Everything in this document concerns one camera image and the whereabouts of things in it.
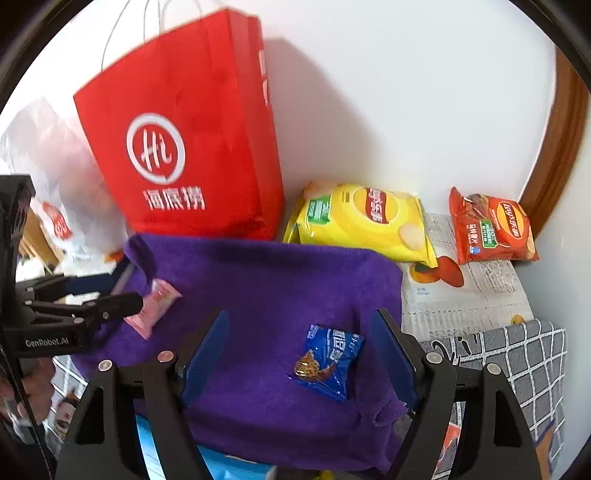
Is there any orange chip bag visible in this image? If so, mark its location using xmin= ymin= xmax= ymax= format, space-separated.
xmin=449 ymin=186 xmax=540 ymax=265

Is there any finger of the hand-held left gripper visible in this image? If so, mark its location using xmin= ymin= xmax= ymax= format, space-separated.
xmin=21 ymin=256 xmax=137 ymax=302
xmin=28 ymin=293 xmax=145 ymax=335

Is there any purple towel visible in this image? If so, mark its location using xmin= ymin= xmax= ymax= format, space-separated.
xmin=69 ymin=233 xmax=409 ymax=474

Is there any newspaper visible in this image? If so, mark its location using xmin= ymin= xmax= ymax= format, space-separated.
xmin=399 ymin=212 xmax=535 ymax=342

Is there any person's left hand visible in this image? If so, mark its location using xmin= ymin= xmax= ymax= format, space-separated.
xmin=0 ymin=359 xmax=54 ymax=444

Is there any white plastic bag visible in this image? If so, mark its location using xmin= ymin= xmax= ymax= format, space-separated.
xmin=0 ymin=95 xmax=132 ymax=264

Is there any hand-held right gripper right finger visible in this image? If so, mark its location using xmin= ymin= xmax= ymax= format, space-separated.
xmin=369 ymin=308 xmax=541 ymax=480

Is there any blue tissue pack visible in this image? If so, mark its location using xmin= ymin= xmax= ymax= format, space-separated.
xmin=134 ymin=413 xmax=278 ymax=480

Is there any blue snack packet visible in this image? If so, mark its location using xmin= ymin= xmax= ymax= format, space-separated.
xmin=287 ymin=324 xmax=365 ymax=401

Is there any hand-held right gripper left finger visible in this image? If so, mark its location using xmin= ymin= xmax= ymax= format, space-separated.
xmin=55 ymin=308 xmax=230 ymax=480

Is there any red paper bag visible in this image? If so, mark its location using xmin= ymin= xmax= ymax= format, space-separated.
xmin=73 ymin=0 xmax=284 ymax=243

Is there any brown wooden trim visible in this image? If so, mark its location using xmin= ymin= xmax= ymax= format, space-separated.
xmin=517 ymin=46 xmax=591 ymax=232

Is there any grey checked bedsheet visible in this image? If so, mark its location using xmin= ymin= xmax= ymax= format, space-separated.
xmin=418 ymin=318 xmax=568 ymax=480

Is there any pink white snack packet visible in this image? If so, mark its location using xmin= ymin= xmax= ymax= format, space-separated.
xmin=44 ymin=355 xmax=93 ymax=462

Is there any yellow chip bag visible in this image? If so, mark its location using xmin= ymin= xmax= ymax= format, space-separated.
xmin=283 ymin=181 xmax=438 ymax=268

